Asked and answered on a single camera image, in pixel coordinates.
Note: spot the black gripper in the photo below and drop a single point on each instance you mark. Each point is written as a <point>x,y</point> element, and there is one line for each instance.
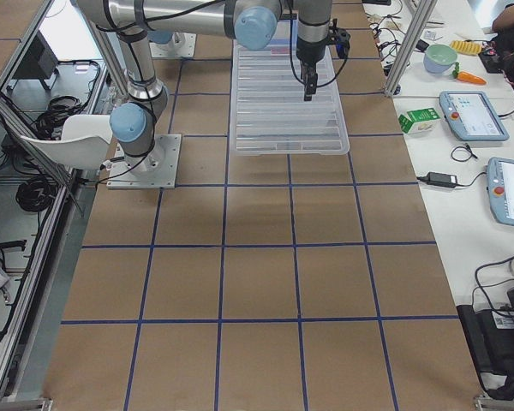
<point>308,53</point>

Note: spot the clear plastic box lid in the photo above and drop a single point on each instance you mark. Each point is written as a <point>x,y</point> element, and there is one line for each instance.
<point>268,114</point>

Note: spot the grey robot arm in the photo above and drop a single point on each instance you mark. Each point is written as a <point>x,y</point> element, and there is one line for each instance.
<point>168,30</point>
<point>167,41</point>

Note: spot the green white milk carton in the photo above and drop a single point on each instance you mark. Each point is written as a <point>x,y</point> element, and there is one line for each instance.
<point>418,121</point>

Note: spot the green and blue bowl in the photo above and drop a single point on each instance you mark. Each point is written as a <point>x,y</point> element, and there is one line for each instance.
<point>439,58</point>

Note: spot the toy carrot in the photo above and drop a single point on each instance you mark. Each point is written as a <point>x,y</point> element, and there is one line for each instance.
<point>467,77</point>

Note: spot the black power adapter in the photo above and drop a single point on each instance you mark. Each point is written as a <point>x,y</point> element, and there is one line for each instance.
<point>439,180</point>

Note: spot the yellow toy corn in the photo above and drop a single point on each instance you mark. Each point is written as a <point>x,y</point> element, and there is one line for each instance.
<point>465,47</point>

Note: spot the upper teach pendant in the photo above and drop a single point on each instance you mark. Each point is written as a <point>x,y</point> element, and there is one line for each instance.
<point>471,116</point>

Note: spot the teach pendant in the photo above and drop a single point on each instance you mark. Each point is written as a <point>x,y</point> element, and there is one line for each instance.
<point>500,188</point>
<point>471,116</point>

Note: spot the lower teach pendant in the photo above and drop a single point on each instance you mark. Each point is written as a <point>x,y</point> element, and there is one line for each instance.
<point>500,188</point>

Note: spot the white plastic chair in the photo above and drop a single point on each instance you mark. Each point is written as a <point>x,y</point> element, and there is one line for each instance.
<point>84,142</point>

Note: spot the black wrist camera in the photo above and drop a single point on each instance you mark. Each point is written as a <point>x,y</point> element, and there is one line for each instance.
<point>339,38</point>

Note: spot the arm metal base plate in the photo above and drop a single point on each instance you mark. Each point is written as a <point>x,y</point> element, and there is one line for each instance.
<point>158,170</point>
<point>187,51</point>

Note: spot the aluminium frame post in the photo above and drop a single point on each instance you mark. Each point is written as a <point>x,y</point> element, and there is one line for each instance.
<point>413,34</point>

